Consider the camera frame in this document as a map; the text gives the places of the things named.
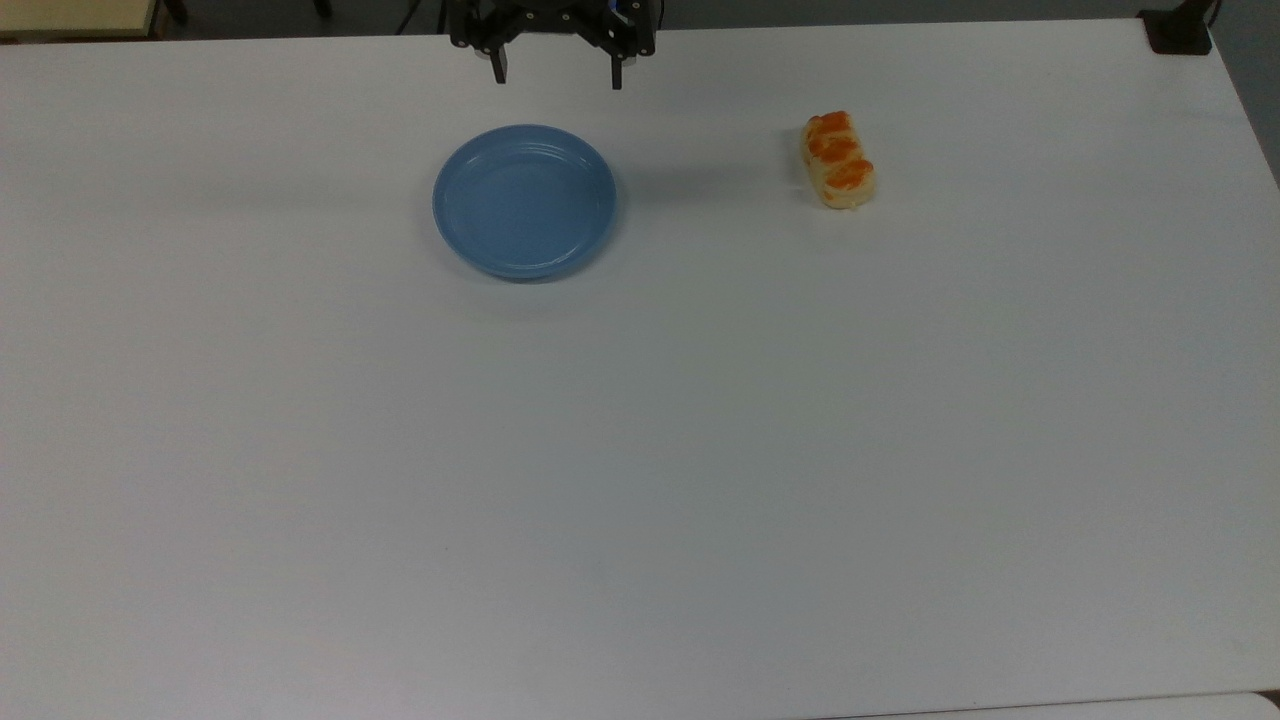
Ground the black table clamp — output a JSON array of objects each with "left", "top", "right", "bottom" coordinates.
[{"left": 1139, "top": 0, "right": 1223, "bottom": 56}]

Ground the orange glazed bread loaf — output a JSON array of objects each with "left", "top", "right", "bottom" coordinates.
[{"left": 802, "top": 111, "right": 877, "bottom": 211}]

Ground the yellow wooden table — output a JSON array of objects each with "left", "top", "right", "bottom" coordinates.
[{"left": 0, "top": 0, "right": 164, "bottom": 44}]

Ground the blue round plate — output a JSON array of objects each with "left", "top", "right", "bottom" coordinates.
[{"left": 432, "top": 124, "right": 619, "bottom": 283}]

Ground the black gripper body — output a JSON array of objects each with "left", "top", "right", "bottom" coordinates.
[{"left": 447, "top": 0, "right": 658, "bottom": 57}]

